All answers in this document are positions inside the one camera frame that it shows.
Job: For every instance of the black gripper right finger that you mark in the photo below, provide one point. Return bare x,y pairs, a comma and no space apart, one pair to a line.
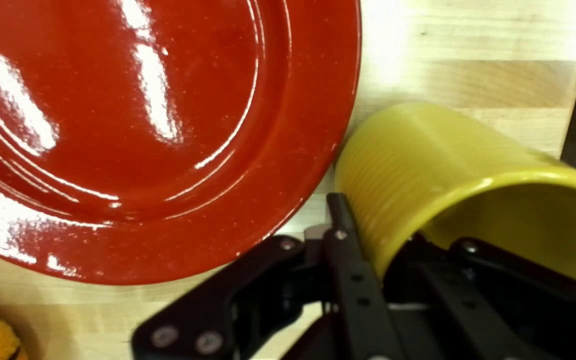
501,306

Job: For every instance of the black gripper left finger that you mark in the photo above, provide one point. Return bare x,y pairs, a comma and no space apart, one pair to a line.
355,293

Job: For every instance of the yellow mug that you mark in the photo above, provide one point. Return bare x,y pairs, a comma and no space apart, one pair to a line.
448,173

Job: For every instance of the red plate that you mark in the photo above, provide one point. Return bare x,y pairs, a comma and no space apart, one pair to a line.
141,127

